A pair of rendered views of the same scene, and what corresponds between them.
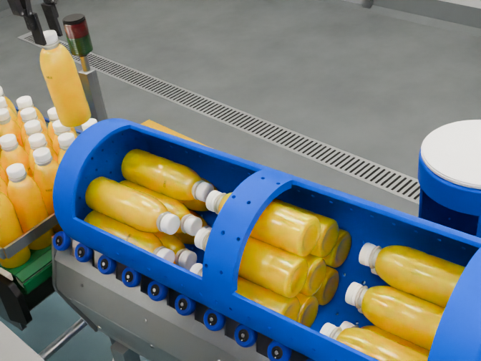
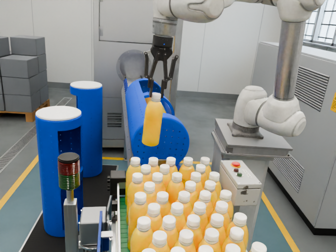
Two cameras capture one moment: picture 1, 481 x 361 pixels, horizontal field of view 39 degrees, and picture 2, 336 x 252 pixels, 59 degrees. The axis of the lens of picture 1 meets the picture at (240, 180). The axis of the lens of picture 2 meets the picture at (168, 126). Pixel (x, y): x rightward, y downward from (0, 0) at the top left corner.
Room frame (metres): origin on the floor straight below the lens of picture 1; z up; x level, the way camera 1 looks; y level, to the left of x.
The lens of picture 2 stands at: (2.27, 1.11, 1.68)
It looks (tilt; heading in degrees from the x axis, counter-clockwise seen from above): 20 degrees down; 217
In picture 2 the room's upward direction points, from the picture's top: 5 degrees clockwise
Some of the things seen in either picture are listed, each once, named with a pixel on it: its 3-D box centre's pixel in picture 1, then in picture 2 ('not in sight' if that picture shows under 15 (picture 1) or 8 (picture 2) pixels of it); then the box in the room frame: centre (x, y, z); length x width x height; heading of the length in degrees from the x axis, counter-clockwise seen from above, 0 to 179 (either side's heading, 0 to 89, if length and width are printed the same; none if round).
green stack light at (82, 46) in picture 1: (79, 42); (69, 178); (1.81, 0.40, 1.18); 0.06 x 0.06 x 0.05
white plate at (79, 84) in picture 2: not in sight; (86, 84); (0.64, -1.10, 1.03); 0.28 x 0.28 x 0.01
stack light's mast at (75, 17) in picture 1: (80, 44); (69, 179); (1.81, 0.40, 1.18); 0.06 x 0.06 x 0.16
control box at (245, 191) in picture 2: not in sight; (238, 181); (1.20, 0.70, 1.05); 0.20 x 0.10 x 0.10; 49
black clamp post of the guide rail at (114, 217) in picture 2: not in sight; (114, 210); (1.60, 0.37, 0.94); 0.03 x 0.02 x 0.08; 49
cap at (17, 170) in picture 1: (16, 170); (188, 160); (1.30, 0.50, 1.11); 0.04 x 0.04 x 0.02
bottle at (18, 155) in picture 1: (21, 177); (174, 200); (1.44, 0.55, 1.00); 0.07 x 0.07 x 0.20
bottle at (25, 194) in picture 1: (28, 208); (185, 182); (1.30, 0.50, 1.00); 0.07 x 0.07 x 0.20
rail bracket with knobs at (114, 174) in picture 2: not in sight; (118, 184); (1.46, 0.25, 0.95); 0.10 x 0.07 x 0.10; 139
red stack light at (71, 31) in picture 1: (76, 27); (68, 165); (1.81, 0.40, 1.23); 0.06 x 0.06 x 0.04
